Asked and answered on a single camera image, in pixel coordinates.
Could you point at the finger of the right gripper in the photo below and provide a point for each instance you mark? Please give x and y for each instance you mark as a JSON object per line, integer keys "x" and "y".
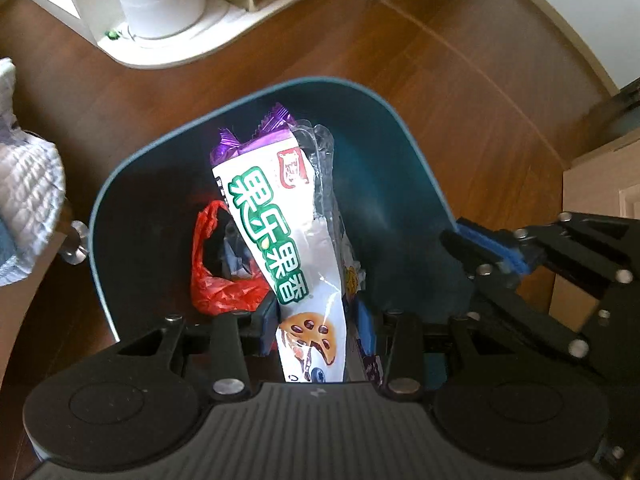
{"x": 474, "y": 245}

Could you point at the teal plastic trash bin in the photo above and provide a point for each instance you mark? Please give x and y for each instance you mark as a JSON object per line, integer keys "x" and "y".
{"x": 142, "y": 223}

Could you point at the red plastic bag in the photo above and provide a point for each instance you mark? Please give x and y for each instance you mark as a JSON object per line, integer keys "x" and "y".
{"x": 211, "y": 293}

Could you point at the silver metal bed leg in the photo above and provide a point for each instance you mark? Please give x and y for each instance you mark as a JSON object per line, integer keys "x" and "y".
{"x": 75, "y": 248}

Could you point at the small green object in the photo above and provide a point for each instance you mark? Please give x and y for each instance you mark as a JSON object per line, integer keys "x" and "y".
{"x": 112, "y": 35}

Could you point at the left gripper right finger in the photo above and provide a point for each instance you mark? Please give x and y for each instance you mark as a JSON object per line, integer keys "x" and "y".
{"x": 391, "y": 350}

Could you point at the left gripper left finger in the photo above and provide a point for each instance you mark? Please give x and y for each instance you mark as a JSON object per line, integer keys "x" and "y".
{"x": 234, "y": 336}

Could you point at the bed with orange floral quilt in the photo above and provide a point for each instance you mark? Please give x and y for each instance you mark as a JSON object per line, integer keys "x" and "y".
{"x": 33, "y": 190}

